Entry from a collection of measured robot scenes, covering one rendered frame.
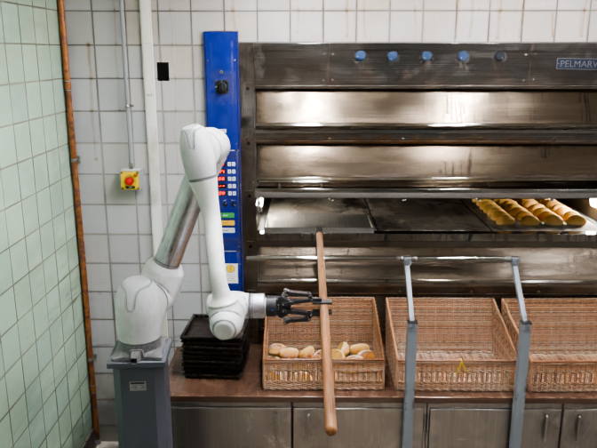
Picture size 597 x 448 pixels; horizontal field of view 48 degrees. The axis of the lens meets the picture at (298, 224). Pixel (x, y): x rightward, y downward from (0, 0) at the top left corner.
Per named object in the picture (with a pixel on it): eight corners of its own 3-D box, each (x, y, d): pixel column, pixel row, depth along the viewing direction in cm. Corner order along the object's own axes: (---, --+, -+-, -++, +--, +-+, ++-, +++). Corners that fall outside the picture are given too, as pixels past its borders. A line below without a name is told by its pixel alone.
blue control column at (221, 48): (247, 311, 552) (242, 38, 498) (266, 311, 552) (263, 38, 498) (217, 445, 365) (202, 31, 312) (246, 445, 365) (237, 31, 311)
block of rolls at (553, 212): (470, 201, 410) (470, 192, 408) (549, 201, 409) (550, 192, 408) (497, 227, 351) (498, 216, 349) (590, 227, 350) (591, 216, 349)
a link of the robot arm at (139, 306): (109, 344, 240) (105, 285, 235) (128, 324, 257) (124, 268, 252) (153, 347, 238) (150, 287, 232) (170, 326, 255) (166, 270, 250)
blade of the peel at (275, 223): (373, 233, 339) (374, 228, 338) (264, 232, 339) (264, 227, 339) (367, 214, 373) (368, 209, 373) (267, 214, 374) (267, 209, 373)
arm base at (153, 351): (107, 367, 235) (106, 352, 234) (120, 340, 256) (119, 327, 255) (160, 365, 236) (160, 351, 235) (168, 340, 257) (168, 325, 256)
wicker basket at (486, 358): (382, 346, 351) (384, 296, 344) (490, 347, 350) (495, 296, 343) (394, 392, 304) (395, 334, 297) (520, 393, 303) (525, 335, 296)
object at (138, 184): (123, 188, 333) (123, 167, 331) (144, 188, 333) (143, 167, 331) (120, 190, 326) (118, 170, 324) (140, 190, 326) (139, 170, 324)
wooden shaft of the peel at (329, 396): (337, 437, 166) (337, 427, 165) (324, 437, 166) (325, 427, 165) (322, 236, 331) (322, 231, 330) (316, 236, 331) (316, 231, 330)
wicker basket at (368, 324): (265, 346, 351) (265, 295, 345) (373, 345, 352) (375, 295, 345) (260, 391, 304) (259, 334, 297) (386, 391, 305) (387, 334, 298)
